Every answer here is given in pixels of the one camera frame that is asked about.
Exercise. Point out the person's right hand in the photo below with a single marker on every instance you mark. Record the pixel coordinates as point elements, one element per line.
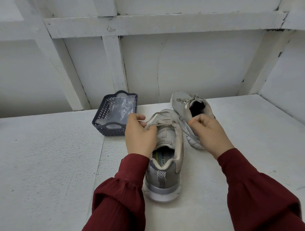
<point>209,135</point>

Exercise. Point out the person's left hand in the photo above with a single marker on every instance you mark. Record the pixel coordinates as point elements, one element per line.
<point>138,138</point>

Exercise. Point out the grey shoelace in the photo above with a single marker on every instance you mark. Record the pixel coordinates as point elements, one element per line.
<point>187,100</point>
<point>162,119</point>

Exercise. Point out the clear plastic bag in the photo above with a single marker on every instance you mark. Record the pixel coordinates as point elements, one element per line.
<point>119,108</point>

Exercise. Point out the grey mesh shoe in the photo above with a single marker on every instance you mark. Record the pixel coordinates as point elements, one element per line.
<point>164,176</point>
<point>190,102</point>

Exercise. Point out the person's left forearm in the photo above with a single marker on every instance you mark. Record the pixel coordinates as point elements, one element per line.
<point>119,200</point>

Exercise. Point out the person's right forearm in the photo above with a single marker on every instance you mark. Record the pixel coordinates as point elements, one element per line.
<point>262,195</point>

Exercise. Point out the dark plastic lattice basket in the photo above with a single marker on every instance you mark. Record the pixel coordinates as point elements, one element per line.
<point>101,123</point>

